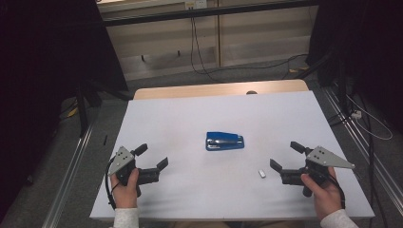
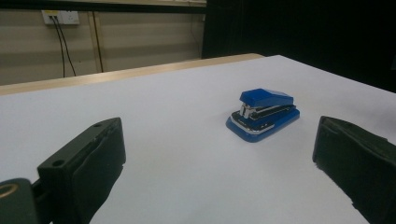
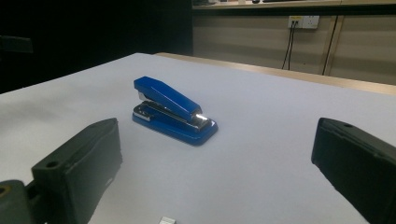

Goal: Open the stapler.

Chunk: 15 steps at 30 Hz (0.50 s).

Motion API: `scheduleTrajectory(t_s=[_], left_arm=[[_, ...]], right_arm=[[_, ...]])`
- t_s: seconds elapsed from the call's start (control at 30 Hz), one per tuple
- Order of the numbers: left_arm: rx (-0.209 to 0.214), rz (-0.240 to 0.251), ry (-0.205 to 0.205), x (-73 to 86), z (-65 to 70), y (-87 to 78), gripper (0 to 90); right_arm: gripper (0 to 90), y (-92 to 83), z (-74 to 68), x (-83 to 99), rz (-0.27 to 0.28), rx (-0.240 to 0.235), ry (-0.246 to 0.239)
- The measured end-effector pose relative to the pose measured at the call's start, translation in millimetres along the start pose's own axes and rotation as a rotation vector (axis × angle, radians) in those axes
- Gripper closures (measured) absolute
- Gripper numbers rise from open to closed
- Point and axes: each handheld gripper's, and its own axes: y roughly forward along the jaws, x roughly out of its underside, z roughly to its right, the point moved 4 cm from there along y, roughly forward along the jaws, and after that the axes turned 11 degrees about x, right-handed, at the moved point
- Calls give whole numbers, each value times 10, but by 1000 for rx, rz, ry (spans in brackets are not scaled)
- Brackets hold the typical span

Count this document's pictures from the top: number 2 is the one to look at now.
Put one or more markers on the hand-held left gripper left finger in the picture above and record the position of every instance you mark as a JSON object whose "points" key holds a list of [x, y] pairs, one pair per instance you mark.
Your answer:
{"points": [[93, 161]]}

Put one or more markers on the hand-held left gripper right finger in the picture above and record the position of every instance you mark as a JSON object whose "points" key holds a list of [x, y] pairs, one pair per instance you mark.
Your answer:
{"points": [[358, 161]]}

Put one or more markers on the blue stapler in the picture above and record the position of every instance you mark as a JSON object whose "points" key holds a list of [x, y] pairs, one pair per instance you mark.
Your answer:
{"points": [[264, 98]]}

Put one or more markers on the wooden table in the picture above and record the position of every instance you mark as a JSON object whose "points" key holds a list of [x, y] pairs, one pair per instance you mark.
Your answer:
{"points": [[124, 74]]}

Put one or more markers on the white table board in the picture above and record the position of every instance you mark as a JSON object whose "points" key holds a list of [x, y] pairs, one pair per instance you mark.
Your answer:
{"points": [[186, 109]]}

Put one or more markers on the black curtain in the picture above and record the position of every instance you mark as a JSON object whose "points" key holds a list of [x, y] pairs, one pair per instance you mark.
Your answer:
{"points": [[295, 31]]}

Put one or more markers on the white wall socket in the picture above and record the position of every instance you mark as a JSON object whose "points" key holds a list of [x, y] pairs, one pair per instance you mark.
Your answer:
{"points": [[67, 17]]}

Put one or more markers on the black horizontal rail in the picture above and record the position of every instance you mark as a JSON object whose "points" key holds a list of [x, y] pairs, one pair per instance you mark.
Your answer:
{"points": [[93, 5]]}

